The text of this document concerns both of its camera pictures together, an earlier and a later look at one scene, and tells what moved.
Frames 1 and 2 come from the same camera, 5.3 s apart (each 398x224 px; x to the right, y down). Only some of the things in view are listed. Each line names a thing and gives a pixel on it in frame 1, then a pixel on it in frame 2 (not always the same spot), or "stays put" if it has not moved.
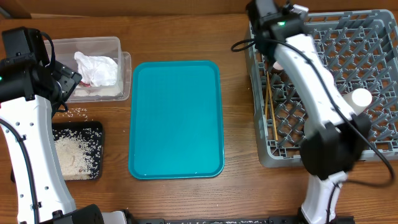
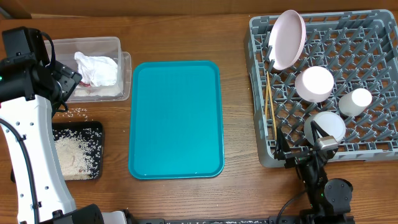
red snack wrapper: x=84 y=84 stays put
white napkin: x=98 y=71 stays put
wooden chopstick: x=275 y=132 stays put
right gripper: x=264 y=51 to x=282 y=150
